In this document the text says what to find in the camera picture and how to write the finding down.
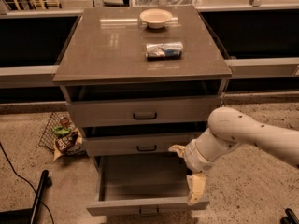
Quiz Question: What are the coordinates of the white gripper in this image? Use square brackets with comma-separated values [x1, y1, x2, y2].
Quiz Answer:
[168, 139, 213, 206]

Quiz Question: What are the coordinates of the grey bottom drawer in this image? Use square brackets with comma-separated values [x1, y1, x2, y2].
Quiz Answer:
[87, 153, 209, 216]

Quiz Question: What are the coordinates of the grey drawer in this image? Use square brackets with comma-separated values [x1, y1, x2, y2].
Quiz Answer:
[87, 153, 209, 216]
[64, 80, 224, 128]
[83, 121, 206, 156]

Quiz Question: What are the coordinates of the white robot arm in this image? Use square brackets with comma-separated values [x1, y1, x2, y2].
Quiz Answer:
[168, 107, 299, 206]

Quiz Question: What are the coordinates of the grey middle drawer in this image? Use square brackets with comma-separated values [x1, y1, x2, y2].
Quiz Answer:
[83, 121, 206, 156]

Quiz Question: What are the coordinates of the grey top drawer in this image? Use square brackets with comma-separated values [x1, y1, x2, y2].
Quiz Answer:
[64, 80, 224, 128]

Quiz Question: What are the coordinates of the grey drawer cabinet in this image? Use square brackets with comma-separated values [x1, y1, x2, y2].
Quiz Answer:
[51, 5, 233, 173]

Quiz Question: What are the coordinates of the black object bottom right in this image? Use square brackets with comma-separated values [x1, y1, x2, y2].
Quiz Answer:
[280, 208, 299, 224]

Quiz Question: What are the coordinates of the brown snack bag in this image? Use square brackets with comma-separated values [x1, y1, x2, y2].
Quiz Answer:
[53, 132, 82, 161]

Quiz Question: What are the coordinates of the small red can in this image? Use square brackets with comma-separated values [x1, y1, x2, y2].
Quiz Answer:
[60, 117, 69, 127]

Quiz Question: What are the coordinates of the green snack bag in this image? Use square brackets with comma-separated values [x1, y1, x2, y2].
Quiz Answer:
[52, 126, 71, 137]

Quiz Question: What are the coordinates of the grey metal railing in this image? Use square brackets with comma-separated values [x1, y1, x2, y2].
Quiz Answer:
[0, 57, 299, 89]

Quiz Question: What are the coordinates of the white bowl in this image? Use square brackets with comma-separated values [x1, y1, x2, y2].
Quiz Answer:
[139, 8, 172, 29]

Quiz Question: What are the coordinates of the black stand leg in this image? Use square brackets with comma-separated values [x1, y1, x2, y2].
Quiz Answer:
[0, 170, 50, 224]

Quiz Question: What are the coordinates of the wire mesh basket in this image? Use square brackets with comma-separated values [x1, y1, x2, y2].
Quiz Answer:
[39, 112, 86, 156]

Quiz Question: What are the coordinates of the black floor cable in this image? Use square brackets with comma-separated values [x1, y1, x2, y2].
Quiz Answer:
[0, 142, 55, 224]

